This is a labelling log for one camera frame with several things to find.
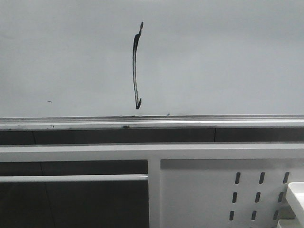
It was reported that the aluminium whiteboard tray rail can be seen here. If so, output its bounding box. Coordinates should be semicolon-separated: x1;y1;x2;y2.
0;114;304;131

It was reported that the white metal frame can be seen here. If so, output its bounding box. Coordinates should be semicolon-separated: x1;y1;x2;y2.
0;143;304;228

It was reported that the white whiteboard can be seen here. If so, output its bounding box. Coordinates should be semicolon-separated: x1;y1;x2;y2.
0;0;304;118

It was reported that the white perforated metal panel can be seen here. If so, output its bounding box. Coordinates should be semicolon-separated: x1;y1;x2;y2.
161;159;303;228

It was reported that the white plastic bin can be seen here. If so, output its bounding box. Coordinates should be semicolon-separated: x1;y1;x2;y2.
277;182;304;228

